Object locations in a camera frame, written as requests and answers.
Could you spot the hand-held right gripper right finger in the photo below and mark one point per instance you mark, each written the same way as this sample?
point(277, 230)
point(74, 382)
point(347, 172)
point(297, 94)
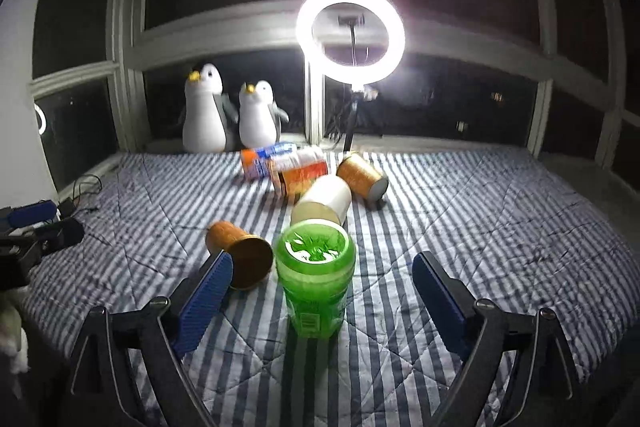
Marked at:
point(440, 302)

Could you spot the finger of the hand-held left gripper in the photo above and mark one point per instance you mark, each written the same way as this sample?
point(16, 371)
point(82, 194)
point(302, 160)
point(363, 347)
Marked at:
point(60, 233)
point(30, 212)

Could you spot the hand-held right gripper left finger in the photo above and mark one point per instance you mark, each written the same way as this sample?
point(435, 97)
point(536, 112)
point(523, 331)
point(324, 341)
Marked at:
point(205, 302)

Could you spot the green plastic cup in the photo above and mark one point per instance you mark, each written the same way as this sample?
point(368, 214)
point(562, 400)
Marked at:
point(315, 297)

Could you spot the gold paper cup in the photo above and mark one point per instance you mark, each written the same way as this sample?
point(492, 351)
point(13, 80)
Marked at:
point(361, 174)
point(245, 252)

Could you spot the white paper cup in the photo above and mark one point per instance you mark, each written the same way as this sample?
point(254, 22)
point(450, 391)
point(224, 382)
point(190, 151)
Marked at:
point(325, 199)

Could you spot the blue striped blanket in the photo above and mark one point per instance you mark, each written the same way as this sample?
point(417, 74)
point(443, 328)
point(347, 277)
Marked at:
point(500, 217)

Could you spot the large plush penguin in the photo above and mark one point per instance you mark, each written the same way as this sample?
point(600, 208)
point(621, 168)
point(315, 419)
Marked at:
point(205, 117)

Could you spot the small plush penguin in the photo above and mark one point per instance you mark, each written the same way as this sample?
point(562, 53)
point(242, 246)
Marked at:
point(257, 122)

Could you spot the white window frame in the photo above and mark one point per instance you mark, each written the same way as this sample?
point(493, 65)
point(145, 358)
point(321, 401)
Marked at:
point(127, 57)

